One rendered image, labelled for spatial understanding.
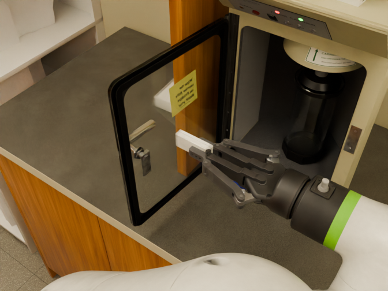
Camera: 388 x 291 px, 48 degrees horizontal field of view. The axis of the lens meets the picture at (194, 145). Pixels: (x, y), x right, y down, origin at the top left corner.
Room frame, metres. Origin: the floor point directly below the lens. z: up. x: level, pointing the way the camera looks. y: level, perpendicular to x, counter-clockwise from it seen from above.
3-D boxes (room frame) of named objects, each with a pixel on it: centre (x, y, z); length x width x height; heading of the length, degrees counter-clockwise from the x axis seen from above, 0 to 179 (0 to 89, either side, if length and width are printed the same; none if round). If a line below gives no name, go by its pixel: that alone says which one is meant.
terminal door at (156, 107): (0.67, 0.04, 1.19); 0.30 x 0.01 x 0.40; 138
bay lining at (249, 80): (0.81, -0.27, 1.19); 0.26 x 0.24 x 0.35; 55
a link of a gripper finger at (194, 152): (0.50, -0.01, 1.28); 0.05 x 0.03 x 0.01; 55
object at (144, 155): (0.58, 0.10, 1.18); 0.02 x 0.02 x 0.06; 48
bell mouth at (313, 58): (0.78, -0.27, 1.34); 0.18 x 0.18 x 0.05
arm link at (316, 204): (0.40, -0.19, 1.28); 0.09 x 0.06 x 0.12; 145
